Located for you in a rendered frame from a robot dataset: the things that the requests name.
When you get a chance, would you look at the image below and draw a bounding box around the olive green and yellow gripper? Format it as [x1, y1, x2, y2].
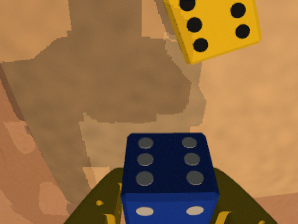
[63, 167, 278, 224]

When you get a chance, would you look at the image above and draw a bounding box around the blue die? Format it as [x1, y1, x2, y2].
[121, 133, 220, 224]

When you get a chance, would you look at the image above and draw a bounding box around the yellow die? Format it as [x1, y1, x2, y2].
[163, 0, 262, 65]

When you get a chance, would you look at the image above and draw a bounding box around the tan flat mat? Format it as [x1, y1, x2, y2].
[0, 0, 298, 204]

